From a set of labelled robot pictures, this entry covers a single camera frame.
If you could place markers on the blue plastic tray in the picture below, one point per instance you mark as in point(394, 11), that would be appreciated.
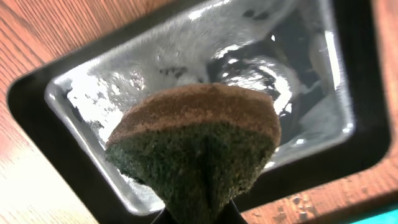
point(389, 217)

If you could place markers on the black water basin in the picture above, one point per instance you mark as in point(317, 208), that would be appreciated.
point(316, 59)

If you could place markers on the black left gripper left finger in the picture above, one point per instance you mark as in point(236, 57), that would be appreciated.
point(162, 218)

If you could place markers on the green yellow sponge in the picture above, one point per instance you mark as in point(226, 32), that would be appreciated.
point(196, 146)

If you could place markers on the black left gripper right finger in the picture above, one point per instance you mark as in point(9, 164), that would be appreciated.
point(230, 215)

